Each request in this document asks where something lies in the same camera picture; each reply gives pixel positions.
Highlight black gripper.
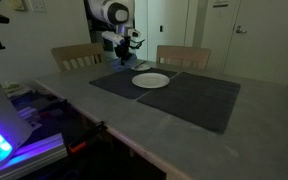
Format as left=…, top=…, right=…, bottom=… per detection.
left=113, top=35, right=138, bottom=66

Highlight blue microfiber towel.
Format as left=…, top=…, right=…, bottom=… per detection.
left=111, top=57, right=134, bottom=72

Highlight white robot base blue lights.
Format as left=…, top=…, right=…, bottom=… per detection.
left=0, top=54, right=35, bottom=174

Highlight small white plate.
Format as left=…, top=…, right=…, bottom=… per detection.
left=131, top=62, right=152, bottom=72

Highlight large white plate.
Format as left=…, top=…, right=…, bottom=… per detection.
left=131, top=72, right=171, bottom=90

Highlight door sign plate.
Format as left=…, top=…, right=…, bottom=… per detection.
left=212, top=0, right=229, bottom=8

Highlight white kitchen oven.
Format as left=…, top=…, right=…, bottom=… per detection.
left=95, top=41, right=118, bottom=60

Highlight metal table knife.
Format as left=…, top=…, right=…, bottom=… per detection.
left=133, top=60, right=148, bottom=70

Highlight small dark woven placemat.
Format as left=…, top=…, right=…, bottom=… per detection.
left=89, top=66, right=178, bottom=100

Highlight wooden slat-back chair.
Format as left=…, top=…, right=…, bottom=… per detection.
left=155, top=44, right=212, bottom=71
left=50, top=43, right=106, bottom=73

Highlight large dark woven placemat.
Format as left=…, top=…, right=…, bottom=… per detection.
left=136, top=71, right=242, bottom=135

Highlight black orange bar clamp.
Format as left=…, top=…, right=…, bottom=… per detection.
left=66, top=120, right=108, bottom=155

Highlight stack of papers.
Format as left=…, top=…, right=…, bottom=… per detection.
left=2, top=81, right=35, bottom=99

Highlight white room door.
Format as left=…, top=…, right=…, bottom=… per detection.
left=223, top=0, right=288, bottom=87

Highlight white wall light switch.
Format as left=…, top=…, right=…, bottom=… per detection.
left=28, top=0, right=48, bottom=14

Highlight beige wall thermostat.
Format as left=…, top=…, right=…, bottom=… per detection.
left=11, top=0, right=27, bottom=12

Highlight silver door lever handle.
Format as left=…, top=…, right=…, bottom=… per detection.
left=235, top=25, right=248, bottom=35

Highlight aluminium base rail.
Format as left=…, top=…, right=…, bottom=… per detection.
left=0, top=133, right=68, bottom=180

